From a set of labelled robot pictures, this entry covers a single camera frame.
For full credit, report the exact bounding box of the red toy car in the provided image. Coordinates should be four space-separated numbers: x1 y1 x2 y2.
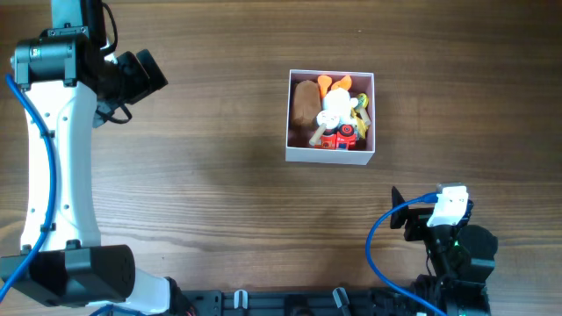
315 125 357 150

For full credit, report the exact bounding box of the pink box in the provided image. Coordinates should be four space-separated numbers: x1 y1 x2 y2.
285 69 376 165

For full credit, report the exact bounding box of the white wooden rattle drum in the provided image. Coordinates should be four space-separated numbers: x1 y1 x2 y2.
308 110 340 146

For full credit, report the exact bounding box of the yellow wooden rattle drum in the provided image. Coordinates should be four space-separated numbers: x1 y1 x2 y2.
355 93 371 126

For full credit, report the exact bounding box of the white duck plush toy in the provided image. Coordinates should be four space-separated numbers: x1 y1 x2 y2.
317 75 369 139

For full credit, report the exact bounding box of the brown plush toy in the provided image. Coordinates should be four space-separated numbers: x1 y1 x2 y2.
290 80 321 127

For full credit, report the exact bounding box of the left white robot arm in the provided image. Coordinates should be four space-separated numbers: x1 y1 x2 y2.
1 1 173 315

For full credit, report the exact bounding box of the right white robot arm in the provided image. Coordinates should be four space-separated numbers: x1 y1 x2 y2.
390 185 498 315

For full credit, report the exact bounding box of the right blue cable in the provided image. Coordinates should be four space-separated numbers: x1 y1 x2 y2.
364 191 449 316

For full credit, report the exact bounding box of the blue cable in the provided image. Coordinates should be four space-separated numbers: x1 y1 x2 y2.
0 73 58 304
364 191 449 316

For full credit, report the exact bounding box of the left blue cable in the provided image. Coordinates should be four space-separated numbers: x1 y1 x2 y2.
0 73 58 304

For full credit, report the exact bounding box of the black mounting rail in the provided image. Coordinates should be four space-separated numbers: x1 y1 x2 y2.
184 287 425 316

